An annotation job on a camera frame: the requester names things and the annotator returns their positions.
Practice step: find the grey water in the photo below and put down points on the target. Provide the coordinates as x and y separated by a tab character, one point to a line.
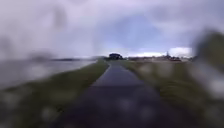
23	71

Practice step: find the dark clump of trees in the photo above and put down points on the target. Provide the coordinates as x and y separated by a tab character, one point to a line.
115	56

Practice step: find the wide grass field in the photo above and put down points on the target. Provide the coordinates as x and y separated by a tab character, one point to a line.
166	80

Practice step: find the dark wet asphalt path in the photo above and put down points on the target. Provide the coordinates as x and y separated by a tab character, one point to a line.
116	93

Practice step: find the grass verge beside water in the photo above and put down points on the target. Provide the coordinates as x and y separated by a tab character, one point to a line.
63	86

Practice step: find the distant row of buildings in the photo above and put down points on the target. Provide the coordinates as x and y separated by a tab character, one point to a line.
156	58

